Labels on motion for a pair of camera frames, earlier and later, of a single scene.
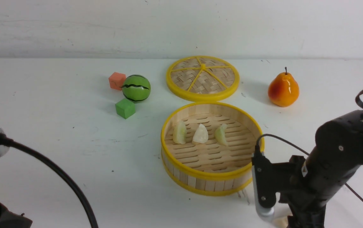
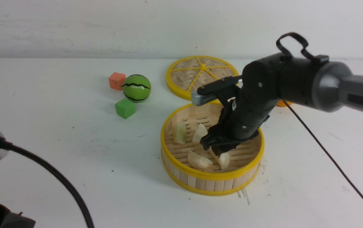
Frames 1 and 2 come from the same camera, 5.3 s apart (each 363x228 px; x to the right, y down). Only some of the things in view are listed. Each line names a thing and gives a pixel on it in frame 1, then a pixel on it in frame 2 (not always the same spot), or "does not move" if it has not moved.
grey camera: [265, 213] to [198, 99]
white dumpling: [201, 135] does not move
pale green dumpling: [180, 133] does not move
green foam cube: [125, 108] does not move
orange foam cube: [116, 80] does not move
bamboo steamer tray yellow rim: [207, 148] does not move
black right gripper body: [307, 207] to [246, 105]
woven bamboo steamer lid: [203, 78] does not move
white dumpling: [281, 222] to [197, 161]
